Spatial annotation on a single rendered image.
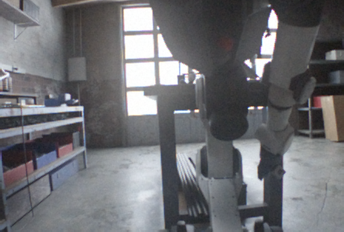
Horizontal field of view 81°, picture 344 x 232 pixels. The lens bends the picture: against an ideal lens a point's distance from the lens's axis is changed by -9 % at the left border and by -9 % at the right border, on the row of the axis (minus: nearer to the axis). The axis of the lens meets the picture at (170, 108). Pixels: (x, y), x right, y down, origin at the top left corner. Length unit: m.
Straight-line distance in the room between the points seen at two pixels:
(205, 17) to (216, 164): 0.62
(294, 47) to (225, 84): 0.22
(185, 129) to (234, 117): 3.78
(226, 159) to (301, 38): 0.57
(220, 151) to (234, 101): 0.31
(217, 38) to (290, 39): 0.16
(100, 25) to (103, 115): 1.78
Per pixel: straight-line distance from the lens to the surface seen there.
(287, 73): 0.58
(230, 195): 0.92
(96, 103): 4.44
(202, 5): 0.47
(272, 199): 1.34
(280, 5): 0.49
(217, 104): 0.65
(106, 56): 4.48
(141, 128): 4.38
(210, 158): 0.92
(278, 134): 0.76
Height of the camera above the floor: 0.79
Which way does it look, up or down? 1 degrees down
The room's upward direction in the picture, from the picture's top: 3 degrees counter-clockwise
